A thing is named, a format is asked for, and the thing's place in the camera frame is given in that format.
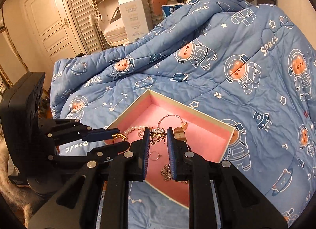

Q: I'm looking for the gold ring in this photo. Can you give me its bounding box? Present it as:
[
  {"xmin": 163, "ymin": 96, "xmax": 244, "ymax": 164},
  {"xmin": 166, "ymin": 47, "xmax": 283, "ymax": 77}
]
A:
[{"xmin": 112, "ymin": 132, "xmax": 129, "ymax": 145}]

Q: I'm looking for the white pearl bracelet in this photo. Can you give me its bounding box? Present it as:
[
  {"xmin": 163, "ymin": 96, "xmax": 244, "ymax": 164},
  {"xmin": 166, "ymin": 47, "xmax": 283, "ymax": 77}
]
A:
[{"xmin": 121, "ymin": 125, "xmax": 146, "ymax": 136}]

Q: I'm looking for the small ring with stone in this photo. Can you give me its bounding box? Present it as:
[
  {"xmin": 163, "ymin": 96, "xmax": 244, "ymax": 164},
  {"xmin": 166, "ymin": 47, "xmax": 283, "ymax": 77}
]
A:
[{"xmin": 149, "ymin": 150, "xmax": 162, "ymax": 162}]

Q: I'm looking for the gold charm bracelet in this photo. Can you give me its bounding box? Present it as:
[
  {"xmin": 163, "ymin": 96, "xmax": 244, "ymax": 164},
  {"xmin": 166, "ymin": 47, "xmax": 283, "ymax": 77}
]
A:
[{"xmin": 137, "ymin": 127, "xmax": 168, "ymax": 146}]

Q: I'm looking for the silver chain necklace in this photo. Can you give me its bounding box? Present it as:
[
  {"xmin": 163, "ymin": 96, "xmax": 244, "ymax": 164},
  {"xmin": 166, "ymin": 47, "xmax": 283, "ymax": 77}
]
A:
[{"xmin": 160, "ymin": 163, "xmax": 190, "ymax": 185}]

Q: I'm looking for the watch with beige strap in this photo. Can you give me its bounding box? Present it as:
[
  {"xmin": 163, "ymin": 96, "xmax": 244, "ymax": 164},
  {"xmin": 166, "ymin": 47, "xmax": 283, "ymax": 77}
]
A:
[{"xmin": 173, "ymin": 127, "xmax": 187, "ymax": 143}]

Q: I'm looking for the silver bangle bracelet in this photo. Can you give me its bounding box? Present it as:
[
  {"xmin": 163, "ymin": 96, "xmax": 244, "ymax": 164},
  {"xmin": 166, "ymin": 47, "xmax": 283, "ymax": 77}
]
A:
[{"xmin": 157, "ymin": 113, "xmax": 188, "ymax": 131}]

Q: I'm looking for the pink lined jewelry box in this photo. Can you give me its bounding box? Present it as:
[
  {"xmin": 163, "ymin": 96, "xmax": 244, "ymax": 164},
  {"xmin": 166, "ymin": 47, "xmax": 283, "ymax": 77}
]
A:
[{"xmin": 103, "ymin": 89, "xmax": 235, "ymax": 210}]

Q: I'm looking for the beige baby high chair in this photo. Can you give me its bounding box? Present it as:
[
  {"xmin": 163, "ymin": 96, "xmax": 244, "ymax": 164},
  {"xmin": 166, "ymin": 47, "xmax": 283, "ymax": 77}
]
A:
[{"xmin": 88, "ymin": 0, "xmax": 128, "ymax": 47}]

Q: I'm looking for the white panel door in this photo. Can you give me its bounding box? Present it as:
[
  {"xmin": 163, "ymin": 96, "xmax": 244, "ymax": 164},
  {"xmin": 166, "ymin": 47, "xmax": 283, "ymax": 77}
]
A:
[{"xmin": 24, "ymin": 0, "xmax": 82, "ymax": 64}]

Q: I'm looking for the blue space bear quilt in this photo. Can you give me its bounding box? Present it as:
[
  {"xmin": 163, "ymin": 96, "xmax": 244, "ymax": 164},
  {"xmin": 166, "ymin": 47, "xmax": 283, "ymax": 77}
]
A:
[{"xmin": 50, "ymin": 0, "xmax": 315, "ymax": 228}]

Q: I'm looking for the tall white carton box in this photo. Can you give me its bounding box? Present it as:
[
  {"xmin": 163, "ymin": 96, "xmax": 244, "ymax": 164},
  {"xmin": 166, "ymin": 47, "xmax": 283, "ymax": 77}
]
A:
[{"xmin": 118, "ymin": 0, "xmax": 149, "ymax": 43}]

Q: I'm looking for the blue tissue box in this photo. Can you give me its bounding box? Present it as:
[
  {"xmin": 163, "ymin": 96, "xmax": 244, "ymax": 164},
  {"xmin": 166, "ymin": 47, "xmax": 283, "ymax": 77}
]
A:
[{"xmin": 161, "ymin": 3, "xmax": 183, "ymax": 19}]

